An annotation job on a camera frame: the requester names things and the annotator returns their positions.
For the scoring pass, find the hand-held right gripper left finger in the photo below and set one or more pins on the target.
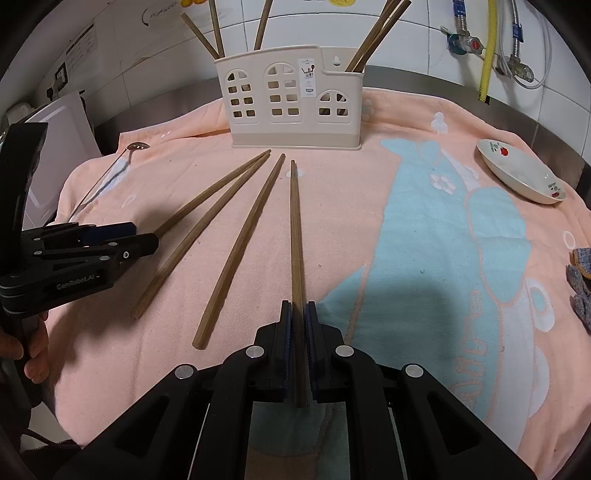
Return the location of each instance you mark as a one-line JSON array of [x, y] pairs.
[[286, 332]]

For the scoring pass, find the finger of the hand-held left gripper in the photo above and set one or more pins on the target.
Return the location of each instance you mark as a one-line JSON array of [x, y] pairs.
[[134, 247], [106, 229]]

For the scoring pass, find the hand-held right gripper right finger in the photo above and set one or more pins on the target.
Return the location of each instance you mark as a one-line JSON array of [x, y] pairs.
[[310, 332]]

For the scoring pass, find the wooden chopstick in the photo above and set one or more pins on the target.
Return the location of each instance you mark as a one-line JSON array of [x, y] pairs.
[[295, 230], [196, 233], [212, 191], [398, 18], [241, 247], [376, 21], [263, 25], [215, 27], [390, 14], [198, 34]]

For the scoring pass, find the beige plastic utensil holder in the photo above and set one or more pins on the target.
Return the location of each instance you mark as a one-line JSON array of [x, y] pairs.
[[295, 131]]

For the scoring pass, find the person's left hand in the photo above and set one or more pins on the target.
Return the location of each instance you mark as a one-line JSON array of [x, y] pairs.
[[37, 353]]

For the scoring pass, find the metal slotted spoon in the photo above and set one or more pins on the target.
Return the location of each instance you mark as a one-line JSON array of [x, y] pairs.
[[138, 146]]

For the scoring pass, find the peach printed towel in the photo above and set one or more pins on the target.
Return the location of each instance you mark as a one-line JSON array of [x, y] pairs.
[[161, 360]]

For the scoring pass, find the white floral dish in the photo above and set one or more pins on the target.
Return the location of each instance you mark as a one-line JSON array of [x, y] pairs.
[[517, 173]]

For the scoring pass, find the grey dishcloth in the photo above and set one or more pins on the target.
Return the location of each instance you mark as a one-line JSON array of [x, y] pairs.
[[581, 277]]

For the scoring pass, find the metal angle valve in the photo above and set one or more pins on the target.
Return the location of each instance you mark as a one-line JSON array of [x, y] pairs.
[[519, 67], [464, 44]]

